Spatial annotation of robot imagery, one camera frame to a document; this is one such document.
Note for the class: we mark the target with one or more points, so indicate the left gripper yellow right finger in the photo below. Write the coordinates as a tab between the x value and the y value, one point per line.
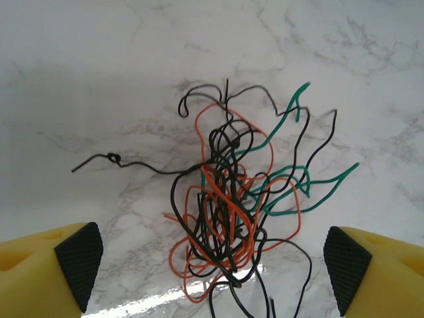
391	275

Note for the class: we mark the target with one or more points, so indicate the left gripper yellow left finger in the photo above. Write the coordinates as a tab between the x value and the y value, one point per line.
33	275

